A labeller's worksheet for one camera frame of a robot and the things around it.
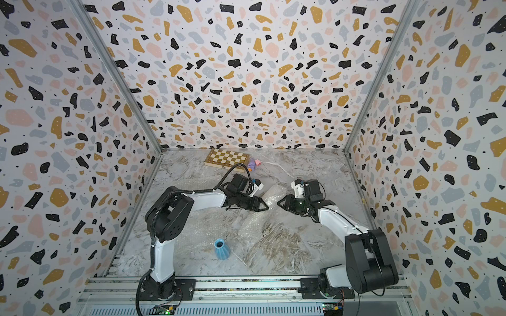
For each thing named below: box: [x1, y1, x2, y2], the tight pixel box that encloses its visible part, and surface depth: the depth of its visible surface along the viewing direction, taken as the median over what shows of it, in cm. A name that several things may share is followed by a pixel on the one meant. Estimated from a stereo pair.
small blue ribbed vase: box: [213, 238, 231, 261], surface depth 76 cm
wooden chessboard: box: [203, 148, 251, 173], surface depth 115 cm
